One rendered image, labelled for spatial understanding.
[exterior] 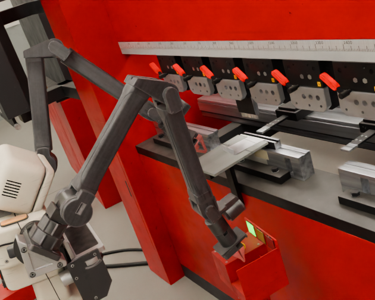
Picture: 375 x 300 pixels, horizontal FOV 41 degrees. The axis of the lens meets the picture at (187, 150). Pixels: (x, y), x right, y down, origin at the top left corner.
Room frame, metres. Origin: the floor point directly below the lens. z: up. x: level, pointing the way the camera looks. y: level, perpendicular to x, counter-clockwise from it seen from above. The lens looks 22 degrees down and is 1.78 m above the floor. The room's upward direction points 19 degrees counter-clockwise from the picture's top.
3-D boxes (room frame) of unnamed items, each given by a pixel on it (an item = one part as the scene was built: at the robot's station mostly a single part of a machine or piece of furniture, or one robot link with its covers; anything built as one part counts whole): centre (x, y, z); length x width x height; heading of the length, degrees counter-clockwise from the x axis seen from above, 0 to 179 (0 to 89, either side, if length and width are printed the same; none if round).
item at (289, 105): (1.90, -0.41, 1.01); 0.26 x 0.12 x 0.05; 117
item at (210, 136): (2.30, -0.02, 0.92); 0.50 x 0.06 x 0.10; 27
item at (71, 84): (2.84, 0.57, 1.17); 0.40 x 0.24 x 0.07; 27
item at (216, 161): (1.75, -0.14, 1.00); 0.26 x 0.18 x 0.01; 117
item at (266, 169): (1.75, -0.24, 0.89); 0.30 x 0.05 x 0.03; 27
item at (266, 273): (1.42, -0.07, 0.75); 0.20 x 0.16 x 0.18; 17
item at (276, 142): (1.80, -0.28, 0.98); 0.20 x 0.03 x 0.03; 27
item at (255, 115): (1.82, -0.27, 1.13); 0.10 x 0.02 x 0.10; 27
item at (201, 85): (2.01, -0.16, 1.26); 0.15 x 0.09 x 0.17; 27
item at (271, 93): (1.66, -0.35, 1.26); 0.15 x 0.09 x 0.17; 27
